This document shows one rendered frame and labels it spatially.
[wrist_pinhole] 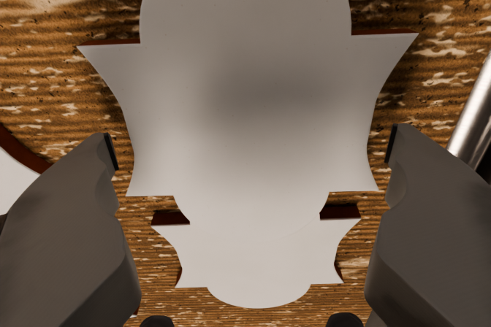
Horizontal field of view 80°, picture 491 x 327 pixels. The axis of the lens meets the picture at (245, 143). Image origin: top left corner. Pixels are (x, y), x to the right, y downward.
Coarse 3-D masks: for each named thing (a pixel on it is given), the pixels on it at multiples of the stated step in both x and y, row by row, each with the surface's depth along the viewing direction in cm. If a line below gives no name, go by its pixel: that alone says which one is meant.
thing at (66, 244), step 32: (64, 160) 9; (96, 160) 9; (32, 192) 8; (64, 192) 8; (96, 192) 8; (32, 224) 7; (64, 224) 7; (96, 224) 7; (0, 256) 6; (32, 256) 6; (64, 256) 6; (96, 256) 6; (128, 256) 6; (0, 288) 6; (32, 288) 6; (64, 288) 6; (96, 288) 6; (128, 288) 6; (0, 320) 5; (32, 320) 5; (64, 320) 5; (96, 320) 6
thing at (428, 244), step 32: (384, 160) 11; (416, 160) 9; (448, 160) 9; (416, 192) 7; (448, 192) 7; (480, 192) 7; (384, 224) 7; (416, 224) 7; (448, 224) 6; (480, 224) 6; (384, 256) 6; (416, 256) 6; (448, 256) 6; (480, 256) 6; (384, 288) 6; (416, 288) 5; (448, 288) 5; (480, 288) 5; (384, 320) 6; (416, 320) 5; (448, 320) 5; (480, 320) 5
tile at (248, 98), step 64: (192, 0) 9; (256, 0) 9; (320, 0) 9; (128, 64) 11; (192, 64) 10; (256, 64) 10; (320, 64) 10; (384, 64) 10; (128, 128) 12; (192, 128) 12; (256, 128) 12; (320, 128) 12; (128, 192) 14; (192, 192) 14; (256, 192) 14; (320, 192) 14
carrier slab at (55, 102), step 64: (0, 0) 10; (64, 0) 10; (128, 0) 10; (384, 0) 10; (448, 0) 10; (0, 64) 12; (64, 64) 12; (448, 64) 12; (64, 128) 14; (384, 128) 14; (448, 128) 14; (384, 192) 16; (128, 320) 26; (192, 320) 26; (256, 320) 26; (320, 320) 26
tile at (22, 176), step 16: (0, 128) 14; (0, 144) 13; (16, 144) 14; (0, 160) 14; (16, 160) 14; (32, 160) 14; (0, 176) 14; (16, 176) 14; (32, 176) 14; (0, 192) 15; (16, 192) 15; (0, 208) 16
